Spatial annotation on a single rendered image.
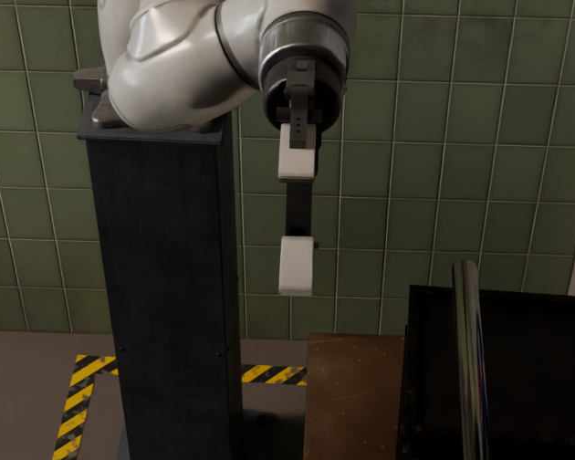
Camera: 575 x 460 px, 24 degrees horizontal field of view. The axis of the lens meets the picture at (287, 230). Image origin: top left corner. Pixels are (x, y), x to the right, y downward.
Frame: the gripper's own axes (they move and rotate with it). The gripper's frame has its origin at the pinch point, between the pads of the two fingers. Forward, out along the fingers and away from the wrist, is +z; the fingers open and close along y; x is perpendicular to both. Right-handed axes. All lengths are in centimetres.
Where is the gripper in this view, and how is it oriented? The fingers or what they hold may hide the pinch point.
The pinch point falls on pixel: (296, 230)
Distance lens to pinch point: 114.6
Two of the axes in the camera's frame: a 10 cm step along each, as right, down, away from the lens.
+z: -0.4, 7.0, -7.1
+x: -10.0, -0.3, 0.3
